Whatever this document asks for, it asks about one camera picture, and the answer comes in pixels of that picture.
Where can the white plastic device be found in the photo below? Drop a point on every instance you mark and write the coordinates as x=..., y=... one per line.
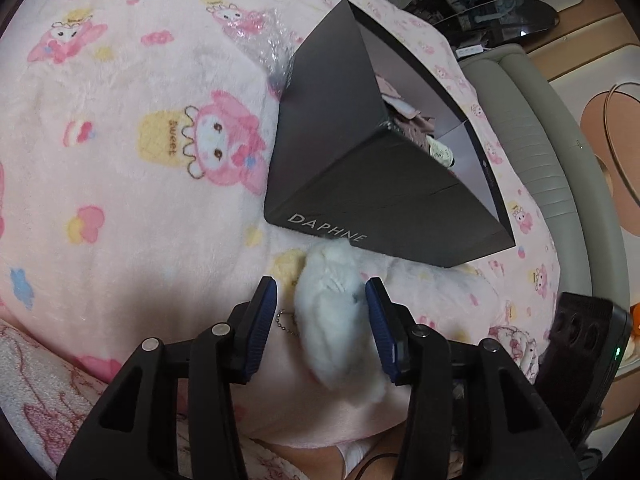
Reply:
x=472, y=51

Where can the pink cartoon printed blanket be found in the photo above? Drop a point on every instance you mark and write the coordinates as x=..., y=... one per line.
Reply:
x=125, y=210

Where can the clear plastic wrap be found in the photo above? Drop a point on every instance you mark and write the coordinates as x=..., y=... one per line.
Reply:
x=265, y=45

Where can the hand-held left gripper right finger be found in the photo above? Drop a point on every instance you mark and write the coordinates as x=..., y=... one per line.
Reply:
x=380, y=330

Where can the dark grey cardboard box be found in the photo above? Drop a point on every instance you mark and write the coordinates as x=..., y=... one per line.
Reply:
x=340, y=170

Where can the beige padded bed frame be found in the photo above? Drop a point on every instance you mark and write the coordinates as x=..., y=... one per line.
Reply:
x=550, y=160

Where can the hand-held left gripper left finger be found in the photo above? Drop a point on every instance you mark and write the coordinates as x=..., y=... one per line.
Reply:
x=262, y=330

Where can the black oval glass tabletop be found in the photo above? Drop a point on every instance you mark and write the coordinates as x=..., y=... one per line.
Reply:
x=500, y=20

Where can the white cartoon print cloth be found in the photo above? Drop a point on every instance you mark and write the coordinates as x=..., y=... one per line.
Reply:
x=40, y=400

